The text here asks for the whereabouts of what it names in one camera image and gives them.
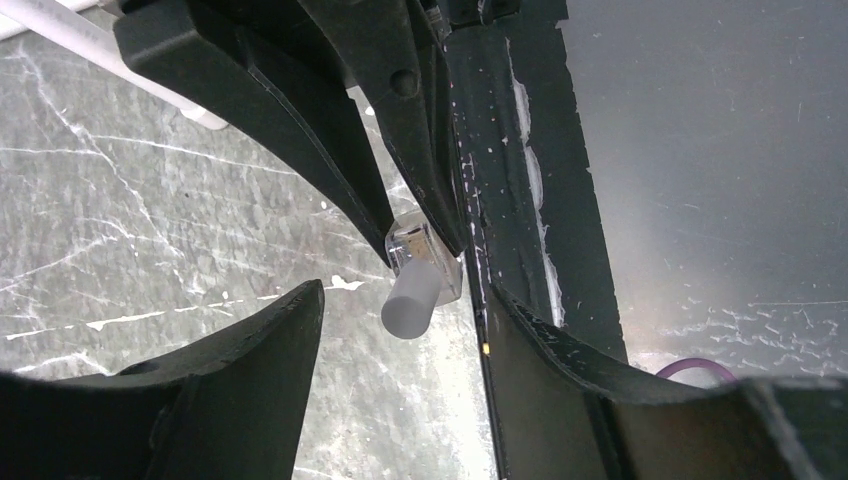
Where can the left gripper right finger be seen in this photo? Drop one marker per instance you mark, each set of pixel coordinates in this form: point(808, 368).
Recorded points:
point(662, 424)

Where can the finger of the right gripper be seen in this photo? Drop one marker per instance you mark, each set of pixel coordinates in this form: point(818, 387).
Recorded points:
point(393, 49)
point(266, 69)

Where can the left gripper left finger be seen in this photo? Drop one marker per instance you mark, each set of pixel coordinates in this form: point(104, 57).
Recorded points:
point(228, 406)

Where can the white pvc pipe frame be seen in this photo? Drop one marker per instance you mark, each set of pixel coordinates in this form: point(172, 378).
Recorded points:
point(61, 23)

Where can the clear nail polish bottle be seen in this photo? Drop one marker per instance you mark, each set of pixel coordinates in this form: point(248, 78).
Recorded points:
point(427, 275)

